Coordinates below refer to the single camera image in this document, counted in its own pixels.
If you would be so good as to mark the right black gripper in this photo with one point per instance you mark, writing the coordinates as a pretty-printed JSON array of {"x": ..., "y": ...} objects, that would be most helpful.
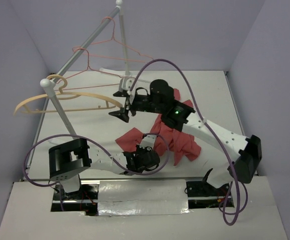
[{"x": 122, "y": 113}]

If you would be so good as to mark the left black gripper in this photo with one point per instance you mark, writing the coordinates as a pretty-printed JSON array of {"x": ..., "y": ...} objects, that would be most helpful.
[{"x": 138, "y": 149}]

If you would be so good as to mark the red t shirt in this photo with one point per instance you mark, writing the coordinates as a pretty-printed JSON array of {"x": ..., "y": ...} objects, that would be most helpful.
[{"x": 181, "y": 144}]

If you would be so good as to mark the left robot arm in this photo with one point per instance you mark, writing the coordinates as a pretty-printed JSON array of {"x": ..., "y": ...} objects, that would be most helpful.
[{"x": 69, "y": 159}]

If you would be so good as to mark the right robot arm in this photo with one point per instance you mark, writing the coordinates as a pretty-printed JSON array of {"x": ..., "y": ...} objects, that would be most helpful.
[{"x": 244, "y": 153}]

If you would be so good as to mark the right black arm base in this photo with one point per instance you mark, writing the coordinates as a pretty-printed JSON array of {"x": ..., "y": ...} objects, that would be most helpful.
[{"x": 197, "y": 189}]

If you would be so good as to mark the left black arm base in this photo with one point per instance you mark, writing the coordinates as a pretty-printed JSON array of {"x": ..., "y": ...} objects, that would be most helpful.
[{"x": 84, "y": 200}]

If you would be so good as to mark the silver foil tape panel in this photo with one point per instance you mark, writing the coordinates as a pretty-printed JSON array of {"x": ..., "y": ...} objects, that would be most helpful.
[{"x": 142, "y": 198}]

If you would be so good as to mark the white garment rack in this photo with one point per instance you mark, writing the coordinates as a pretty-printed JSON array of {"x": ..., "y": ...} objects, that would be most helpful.
[{"x": 46, "y": 85}]

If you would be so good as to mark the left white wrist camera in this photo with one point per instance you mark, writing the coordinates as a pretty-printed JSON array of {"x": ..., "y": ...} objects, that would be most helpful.
[{"x": 148, "y": 142}]

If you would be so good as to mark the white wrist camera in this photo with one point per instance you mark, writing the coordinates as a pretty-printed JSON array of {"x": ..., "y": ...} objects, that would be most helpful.
[
  {"x": 148, "y": 142},
  {"x": 125, "y": 84}
]

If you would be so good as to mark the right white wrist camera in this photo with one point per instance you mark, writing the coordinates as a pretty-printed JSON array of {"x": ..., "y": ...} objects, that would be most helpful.
[{"x": 125, "y": 84}]

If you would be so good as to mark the pink wire hanger near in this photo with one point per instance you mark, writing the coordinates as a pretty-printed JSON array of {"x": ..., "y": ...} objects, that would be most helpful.
[{"x": 89, "y": 68}]

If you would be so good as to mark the pink wire hanger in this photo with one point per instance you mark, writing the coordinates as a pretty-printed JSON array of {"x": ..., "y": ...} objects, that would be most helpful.
[
  {"x": 89, "y": 68},
  {"x": 125, "y": 47}
]

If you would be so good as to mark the pink wire hanger far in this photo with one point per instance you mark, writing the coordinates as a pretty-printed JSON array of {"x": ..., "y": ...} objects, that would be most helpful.
[{"x": 125, "y": 47}]

